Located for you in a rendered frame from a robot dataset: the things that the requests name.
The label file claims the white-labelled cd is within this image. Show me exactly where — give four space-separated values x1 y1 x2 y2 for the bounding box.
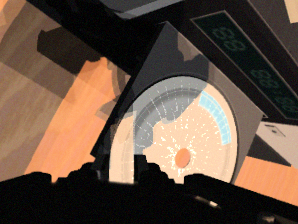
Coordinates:
109 76 237 183

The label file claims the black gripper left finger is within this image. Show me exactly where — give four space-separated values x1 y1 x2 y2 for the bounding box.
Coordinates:
0 154 109 192

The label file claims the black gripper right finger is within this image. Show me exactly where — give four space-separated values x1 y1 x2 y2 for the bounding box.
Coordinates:
133 154 298 224

